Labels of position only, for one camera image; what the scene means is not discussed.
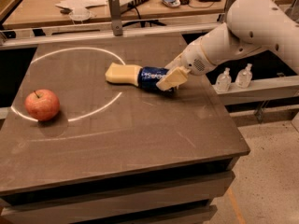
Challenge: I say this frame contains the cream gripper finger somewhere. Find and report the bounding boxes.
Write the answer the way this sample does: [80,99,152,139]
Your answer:
[156,66,190,91]

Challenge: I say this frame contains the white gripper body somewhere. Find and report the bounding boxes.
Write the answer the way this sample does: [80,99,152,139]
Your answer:
[165,38,216,76]

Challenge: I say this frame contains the blue pepsi can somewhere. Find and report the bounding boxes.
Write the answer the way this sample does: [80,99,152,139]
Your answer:
[137,66,168,91]

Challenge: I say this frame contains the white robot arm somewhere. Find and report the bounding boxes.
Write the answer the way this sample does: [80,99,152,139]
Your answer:
[157,0,299,91]

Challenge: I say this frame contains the yellow sponge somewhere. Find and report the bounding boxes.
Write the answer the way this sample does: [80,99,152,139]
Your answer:
[105,63,142,86]

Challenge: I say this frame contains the clear sanitizer bottle left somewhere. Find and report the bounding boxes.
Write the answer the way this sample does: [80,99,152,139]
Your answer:
[215,67,232,92]

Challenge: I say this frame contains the clear sanitizer bottle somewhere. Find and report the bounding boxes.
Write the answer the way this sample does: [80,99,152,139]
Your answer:
[235,63,252,88]
[215,67,232,92]

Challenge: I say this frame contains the clear sanitizer bottle right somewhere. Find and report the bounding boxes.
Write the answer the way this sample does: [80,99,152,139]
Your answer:
[235,63,252,88]

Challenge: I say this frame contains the blue white packet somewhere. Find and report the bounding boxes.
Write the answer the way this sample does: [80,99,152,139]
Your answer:
[162,0,180,7]

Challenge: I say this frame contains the white paper sheets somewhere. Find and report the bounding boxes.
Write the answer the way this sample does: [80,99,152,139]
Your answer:
[56,0,107,9]

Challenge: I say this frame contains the clear round lid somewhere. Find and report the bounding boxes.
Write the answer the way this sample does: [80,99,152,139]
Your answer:
[69,7,92,21]

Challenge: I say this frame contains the red apple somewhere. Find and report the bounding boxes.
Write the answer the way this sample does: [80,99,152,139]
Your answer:
[24,89,60,121]

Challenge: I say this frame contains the wooden drawer cabinet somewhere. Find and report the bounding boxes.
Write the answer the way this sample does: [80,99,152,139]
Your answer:
[0,157,241,224]

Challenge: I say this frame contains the grey metal post left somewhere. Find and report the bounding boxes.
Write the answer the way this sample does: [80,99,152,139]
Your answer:
[108,0,122,36]

